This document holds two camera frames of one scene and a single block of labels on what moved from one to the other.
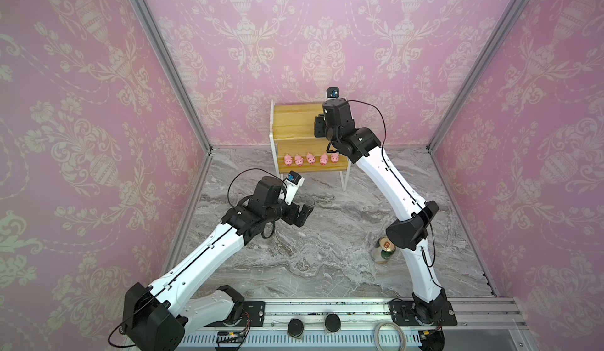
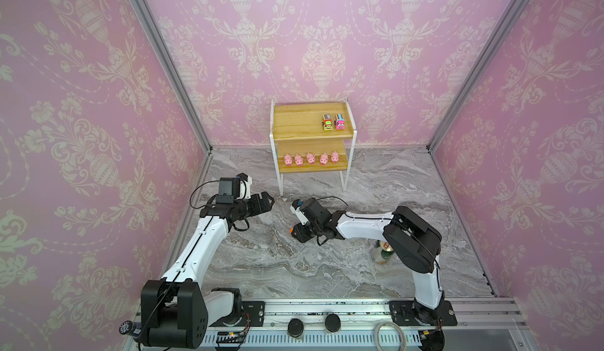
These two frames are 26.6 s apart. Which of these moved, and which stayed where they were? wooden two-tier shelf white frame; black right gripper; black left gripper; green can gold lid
Moved: black right gripper; black left gripper
Stayed: wooden two-tier shelf white frame; green can gold lid
